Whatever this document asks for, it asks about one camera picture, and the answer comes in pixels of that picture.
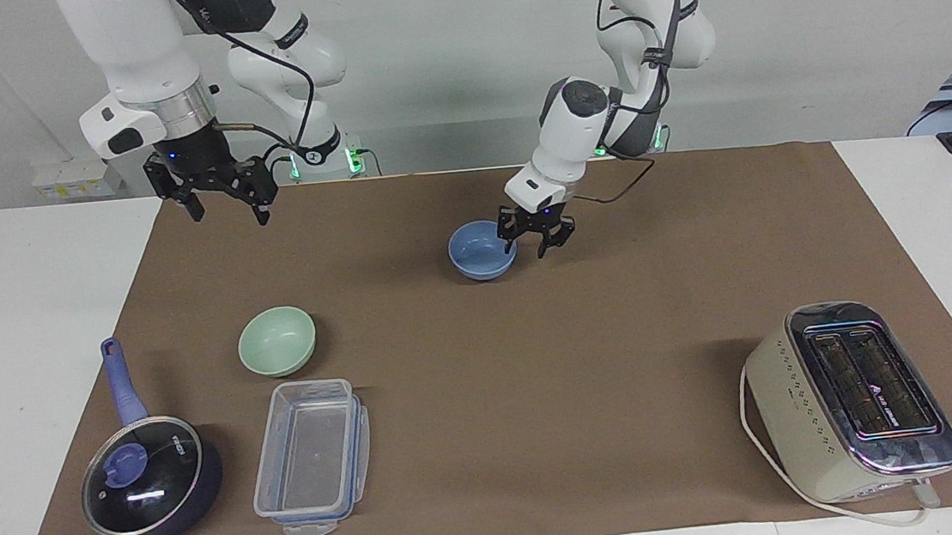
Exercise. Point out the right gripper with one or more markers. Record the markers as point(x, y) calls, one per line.
point(192, 157)

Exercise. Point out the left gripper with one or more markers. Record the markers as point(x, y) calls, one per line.
point(540, 217)

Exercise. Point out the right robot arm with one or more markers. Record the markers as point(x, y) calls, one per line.
point(138, 47)

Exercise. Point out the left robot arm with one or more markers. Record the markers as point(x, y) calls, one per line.
point(576, 134)

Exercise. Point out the blue bowl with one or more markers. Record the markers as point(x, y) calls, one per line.
point(479, 254)

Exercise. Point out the green bowl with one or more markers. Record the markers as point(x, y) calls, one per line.
point(276, 341)

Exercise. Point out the dark blue saucepan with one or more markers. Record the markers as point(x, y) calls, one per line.
point(124, 384)

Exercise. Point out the clear plastic food container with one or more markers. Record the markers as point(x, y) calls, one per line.
point(311, 454)

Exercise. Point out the glass lid with blue knob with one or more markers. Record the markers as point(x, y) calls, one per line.
point(143, 478)

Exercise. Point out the cream and chrome toaster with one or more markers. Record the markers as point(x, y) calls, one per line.
point(850, 407)

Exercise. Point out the white wall socket strip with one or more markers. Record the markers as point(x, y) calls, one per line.
point(76, 180)

